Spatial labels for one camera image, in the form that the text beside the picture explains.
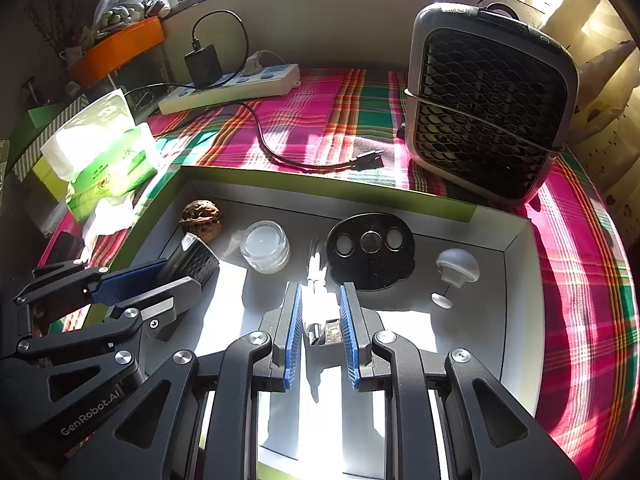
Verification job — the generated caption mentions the heart print curtain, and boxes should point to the heart print curtain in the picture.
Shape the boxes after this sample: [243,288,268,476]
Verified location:
[540,0,640,231]

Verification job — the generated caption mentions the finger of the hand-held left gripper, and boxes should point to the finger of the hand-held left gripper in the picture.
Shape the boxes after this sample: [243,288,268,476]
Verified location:
[0,276,203,409]
[12,259,171,333]

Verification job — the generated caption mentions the black electric shaver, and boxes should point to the black electric shaver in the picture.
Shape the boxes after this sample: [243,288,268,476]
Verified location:
[157,232,221,291]

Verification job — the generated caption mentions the striped box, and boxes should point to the striped box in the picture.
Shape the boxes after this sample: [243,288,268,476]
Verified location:
[12,125,61,181]

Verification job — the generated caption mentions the white power plug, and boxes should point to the white power plug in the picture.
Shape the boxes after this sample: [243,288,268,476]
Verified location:
[242,50,281,73]

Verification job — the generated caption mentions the white power strip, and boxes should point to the white power strip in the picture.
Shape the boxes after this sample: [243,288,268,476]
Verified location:
[157,63,302,116]

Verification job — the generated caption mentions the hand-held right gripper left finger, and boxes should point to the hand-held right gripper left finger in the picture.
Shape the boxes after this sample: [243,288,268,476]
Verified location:
[60,282,304,480]

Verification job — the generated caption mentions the white mushroom-shaped object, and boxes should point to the white mushroom-shaped object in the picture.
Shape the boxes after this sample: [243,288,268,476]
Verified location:
[431,248,481,308]

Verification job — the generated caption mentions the white usb adapter cable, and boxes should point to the white usb adapter cable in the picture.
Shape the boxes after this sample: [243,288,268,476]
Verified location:
[305,240,346,348]

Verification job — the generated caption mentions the bright green box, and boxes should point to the bright green box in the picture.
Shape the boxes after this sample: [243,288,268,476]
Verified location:
[10,105,68,151]

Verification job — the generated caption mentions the green white cardboard box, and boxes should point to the green white cardboard box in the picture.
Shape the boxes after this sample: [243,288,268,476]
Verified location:
[85,165,546,480]

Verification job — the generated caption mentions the small white jar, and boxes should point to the small white jar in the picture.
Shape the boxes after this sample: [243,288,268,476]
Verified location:
[240,221,292,275]

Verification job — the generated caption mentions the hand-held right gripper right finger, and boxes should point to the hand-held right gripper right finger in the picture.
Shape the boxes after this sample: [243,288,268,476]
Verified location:
[339,282,583,480]

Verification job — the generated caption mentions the grey portable fan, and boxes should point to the grey portable fan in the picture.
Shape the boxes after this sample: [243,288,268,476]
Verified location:
[397,2,581,206]

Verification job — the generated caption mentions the black disc with three mirrors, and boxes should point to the black disc with three mirrors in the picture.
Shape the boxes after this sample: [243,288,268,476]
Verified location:
[326,213,417,292]

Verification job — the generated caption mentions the pile of clear plastic bags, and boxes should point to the pile of clear plastic bags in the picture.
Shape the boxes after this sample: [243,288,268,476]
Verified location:
[92,0,171,36]

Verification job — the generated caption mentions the brown walnut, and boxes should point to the brown walnut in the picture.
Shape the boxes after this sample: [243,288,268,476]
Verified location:
[180,200,224,237]

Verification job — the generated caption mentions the orange tray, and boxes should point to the orange tray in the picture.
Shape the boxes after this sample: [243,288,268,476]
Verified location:
[67,16,166,88]

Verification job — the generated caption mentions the dried flower branches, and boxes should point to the dried flower branches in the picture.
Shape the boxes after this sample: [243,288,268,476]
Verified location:
[25,0,101,61]

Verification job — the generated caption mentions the open green tissue pack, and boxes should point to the open green tissue pack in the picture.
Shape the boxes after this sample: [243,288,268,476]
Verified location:
[39,89,157,196]

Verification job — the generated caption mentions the black charger cable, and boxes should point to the black charger cable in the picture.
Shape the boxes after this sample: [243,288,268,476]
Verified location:
[191,9,386,172]

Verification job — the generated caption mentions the black charger adapter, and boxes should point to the black charger adapter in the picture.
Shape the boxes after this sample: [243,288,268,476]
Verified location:
[184,44,224,88]

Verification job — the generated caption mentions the crumpled white tissue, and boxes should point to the crumpled white tissue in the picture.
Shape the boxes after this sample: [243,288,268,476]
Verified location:
[80,199,146,261]

